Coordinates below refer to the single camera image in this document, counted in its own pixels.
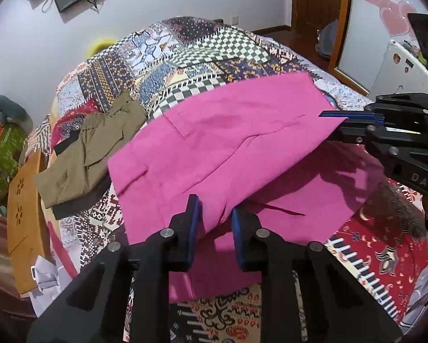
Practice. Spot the red cloth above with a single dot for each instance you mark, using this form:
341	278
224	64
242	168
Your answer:
72	114

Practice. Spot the black garment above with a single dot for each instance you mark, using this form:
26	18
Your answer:
78	207

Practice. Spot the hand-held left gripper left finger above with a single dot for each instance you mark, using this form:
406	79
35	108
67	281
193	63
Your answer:
195	218

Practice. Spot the white wall socket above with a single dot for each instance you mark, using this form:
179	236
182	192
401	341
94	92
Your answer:
234	19

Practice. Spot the green cloth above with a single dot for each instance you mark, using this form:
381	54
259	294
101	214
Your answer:
6	160

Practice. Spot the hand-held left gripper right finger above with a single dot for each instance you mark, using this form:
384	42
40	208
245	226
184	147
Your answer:
236	232

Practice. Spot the white cloth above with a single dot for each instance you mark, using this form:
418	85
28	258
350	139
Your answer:
46	278

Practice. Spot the yellow round object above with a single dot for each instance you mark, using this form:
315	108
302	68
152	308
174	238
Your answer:
97	45

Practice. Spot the wood-framed sliding wardrobe door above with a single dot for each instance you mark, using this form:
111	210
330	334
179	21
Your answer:
375	18

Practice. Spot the light wooden chair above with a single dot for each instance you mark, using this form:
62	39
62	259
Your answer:
24	221

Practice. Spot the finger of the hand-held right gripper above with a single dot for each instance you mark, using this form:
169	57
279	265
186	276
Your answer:
346	114
353	131

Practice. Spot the pink pants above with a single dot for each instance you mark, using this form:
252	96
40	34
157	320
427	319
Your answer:
217	132

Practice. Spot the pink heart sticker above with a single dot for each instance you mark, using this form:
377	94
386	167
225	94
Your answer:
396	14

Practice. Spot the patchwork printed bedspread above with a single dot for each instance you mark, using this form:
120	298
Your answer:
207	53

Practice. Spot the grey bag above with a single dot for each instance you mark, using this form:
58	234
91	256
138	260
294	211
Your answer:
327	39

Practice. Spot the olive green shorts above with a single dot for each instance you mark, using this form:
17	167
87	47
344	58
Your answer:
92	143

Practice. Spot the white fridge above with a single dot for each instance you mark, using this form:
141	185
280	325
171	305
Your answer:
396	73

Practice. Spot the grey cloth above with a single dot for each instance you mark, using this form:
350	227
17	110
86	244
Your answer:
419	289

